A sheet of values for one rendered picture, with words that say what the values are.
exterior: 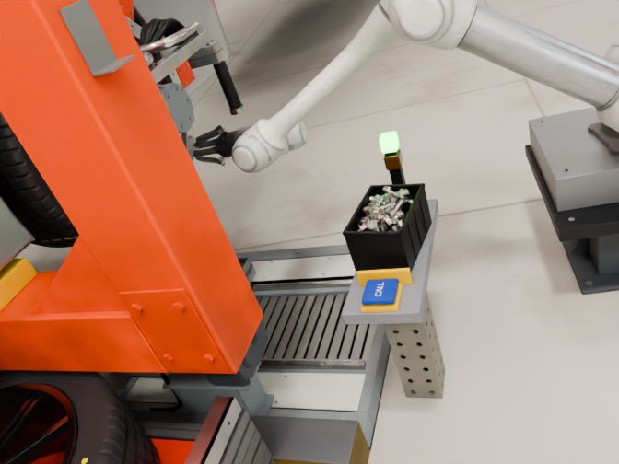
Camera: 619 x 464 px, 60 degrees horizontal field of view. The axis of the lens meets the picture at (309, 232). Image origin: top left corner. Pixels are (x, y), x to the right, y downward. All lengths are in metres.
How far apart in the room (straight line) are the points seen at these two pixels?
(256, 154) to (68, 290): 0.59
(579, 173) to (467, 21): 0.54
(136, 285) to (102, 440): 0.31
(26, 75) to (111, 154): 0.15
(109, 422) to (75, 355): 0.17
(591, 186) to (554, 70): 0.39
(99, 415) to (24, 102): 0.62
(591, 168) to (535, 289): 0.44
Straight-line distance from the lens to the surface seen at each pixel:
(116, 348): 1.15
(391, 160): 1.38
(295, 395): 1.58
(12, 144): 1.38
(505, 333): 1.70
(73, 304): 1.14
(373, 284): 1.19
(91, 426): 1.18
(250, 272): 2.02
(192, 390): 1.55
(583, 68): 1.37
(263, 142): 1.45
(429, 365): 1.47
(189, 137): 1.76
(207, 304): 0.97
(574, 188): 1.59
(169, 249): 0.89
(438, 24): 1.22
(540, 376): 1.59
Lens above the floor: 1.23
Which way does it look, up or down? 32 degrees down
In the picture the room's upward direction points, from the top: 20 degrees counter-clockwise
